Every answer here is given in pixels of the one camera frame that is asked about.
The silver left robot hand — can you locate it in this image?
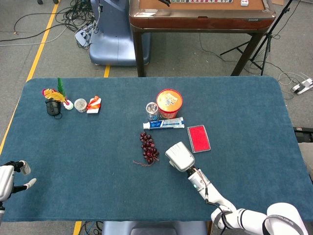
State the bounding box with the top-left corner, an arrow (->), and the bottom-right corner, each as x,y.
0,160 -> 38,203

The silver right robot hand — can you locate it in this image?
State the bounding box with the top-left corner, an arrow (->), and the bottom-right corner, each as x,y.
164,141 -> 196,173

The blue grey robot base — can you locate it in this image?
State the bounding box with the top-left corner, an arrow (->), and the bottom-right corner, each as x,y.
88,0 -> 151,67

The dark red grape bunch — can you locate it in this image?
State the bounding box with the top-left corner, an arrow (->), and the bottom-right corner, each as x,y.
133,131 -> 160,167

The red flat rectangular box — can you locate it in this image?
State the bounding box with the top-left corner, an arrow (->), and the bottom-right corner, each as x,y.
186,124 -> 212,154

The blue white toothpaste tube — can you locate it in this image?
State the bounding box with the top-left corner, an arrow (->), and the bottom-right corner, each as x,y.
142,117 -> 185,131

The clear jar with contents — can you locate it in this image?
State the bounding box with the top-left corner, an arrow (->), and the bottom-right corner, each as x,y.
145,101 -> 160,122

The red orange noodle cup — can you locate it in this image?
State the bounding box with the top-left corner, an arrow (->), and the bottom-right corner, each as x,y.
156,89 -> 183,120

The grey blue robot torso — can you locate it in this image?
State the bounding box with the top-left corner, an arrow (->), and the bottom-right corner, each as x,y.
101,220 -> 209,235

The blue table cloth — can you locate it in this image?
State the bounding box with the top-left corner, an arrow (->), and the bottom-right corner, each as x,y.
0,76 -> 313,223

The colourful feather shuttlecock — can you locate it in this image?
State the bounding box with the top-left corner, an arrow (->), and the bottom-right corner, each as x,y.
42,77 -> 74,111

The red white snack packet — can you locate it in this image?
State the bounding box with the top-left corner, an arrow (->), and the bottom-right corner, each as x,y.
86,95 -> 102,115

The small round clear container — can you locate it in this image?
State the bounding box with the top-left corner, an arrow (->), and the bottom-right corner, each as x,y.
74,98 -> 88,113

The brown mahjong table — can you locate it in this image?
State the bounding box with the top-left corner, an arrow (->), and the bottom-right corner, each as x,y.
128,0 -> 277,78

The black tripod stand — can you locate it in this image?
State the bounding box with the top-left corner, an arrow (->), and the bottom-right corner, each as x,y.
220,0 -> 294,76

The white power strip with plugs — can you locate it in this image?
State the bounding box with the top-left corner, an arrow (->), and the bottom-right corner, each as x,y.
74,23 -> 95,49

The row of mahjong tiles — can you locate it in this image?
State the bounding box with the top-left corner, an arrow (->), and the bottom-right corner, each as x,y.
170,0 -> 234,4

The black equipment frame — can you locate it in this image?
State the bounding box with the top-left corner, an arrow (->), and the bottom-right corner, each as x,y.
292,126 -> 313,143

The black cable bundle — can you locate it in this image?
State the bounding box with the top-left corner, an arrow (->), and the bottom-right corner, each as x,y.
0,0 -> 101,51

